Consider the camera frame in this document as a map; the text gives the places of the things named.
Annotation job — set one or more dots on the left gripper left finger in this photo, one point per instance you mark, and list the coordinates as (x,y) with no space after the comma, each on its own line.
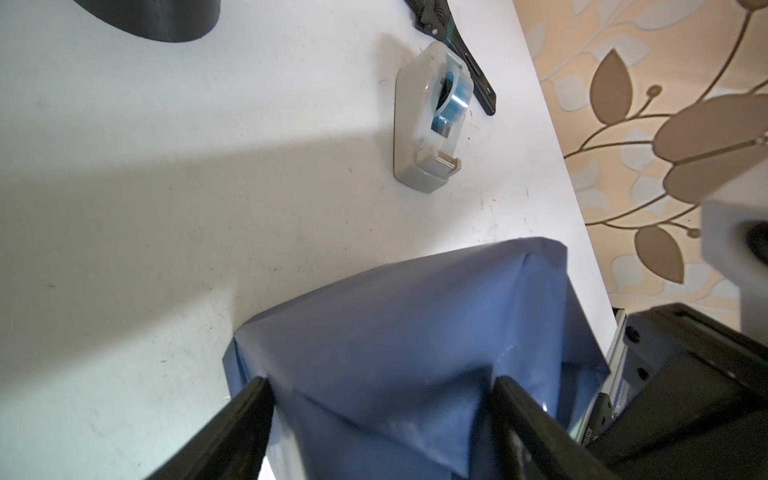
(232,445)

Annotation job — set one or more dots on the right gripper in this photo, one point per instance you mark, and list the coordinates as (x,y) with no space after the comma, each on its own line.
(696,405)

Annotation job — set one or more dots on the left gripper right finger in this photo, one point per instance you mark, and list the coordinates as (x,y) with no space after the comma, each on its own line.
(530,444)

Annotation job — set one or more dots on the white tape dispenser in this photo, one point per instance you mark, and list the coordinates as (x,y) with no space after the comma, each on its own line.
(432,97)

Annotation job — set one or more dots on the black tape roll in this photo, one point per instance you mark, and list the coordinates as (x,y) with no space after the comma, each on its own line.
(170,21)

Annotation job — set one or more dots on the black adjustable wrench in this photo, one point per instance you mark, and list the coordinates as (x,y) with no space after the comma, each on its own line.
(435,19)

